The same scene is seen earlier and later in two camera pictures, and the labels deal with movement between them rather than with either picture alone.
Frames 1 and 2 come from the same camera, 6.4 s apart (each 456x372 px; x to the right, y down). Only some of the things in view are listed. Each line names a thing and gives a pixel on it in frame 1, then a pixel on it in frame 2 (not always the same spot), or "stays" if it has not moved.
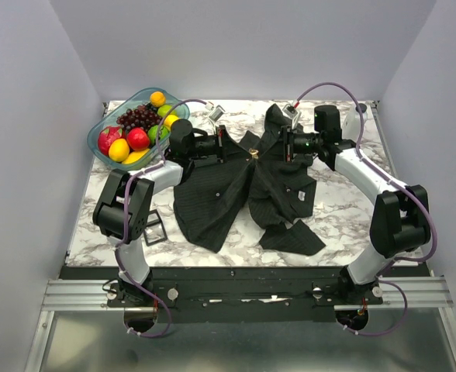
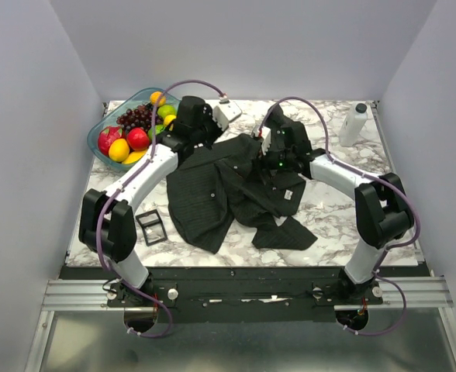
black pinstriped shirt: [212, 198] stays
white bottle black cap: [351, 128] stays
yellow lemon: [169, 120] stays
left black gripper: [220, 137] -> [208, 115]
